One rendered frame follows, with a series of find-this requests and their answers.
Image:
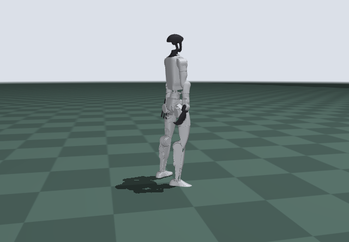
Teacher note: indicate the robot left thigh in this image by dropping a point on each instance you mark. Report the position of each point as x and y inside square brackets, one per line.
[169, 126]

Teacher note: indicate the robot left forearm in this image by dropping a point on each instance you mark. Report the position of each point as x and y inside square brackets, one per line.
[168, 91]

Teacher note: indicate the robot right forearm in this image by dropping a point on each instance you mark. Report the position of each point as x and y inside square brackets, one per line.
[185, 95]

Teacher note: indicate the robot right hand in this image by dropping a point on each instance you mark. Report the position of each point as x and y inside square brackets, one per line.
[182, 116]

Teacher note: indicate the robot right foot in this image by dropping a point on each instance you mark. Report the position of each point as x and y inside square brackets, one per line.
[181, 183]

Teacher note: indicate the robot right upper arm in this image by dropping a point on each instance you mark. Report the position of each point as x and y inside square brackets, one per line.
[182, 65]

